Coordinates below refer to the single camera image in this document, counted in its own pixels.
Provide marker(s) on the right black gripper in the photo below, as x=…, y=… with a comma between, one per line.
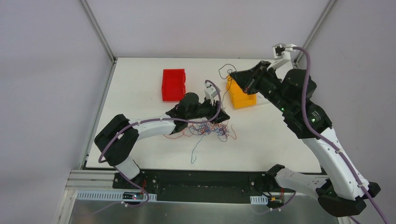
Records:
x=256, y=80

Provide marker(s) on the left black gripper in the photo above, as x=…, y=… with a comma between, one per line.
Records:
x=209, y=109

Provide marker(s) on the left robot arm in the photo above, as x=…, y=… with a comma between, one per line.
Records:
x=117, y=139

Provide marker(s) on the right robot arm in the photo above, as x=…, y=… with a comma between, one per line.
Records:
x=343, y=191

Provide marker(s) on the red plastic bin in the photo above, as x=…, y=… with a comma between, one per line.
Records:
x=173, y=85

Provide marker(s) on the orange plastic bin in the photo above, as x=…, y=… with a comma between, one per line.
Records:
x=238, y=98

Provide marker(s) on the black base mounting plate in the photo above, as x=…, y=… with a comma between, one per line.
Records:
x=207, y=186

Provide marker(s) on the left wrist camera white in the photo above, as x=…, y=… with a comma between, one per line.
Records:
x=210, y=92

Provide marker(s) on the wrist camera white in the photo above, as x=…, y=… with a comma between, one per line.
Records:
x=281, y=54
x=210, y=92

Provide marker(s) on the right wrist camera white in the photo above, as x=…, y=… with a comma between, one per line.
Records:
x=281, y=54

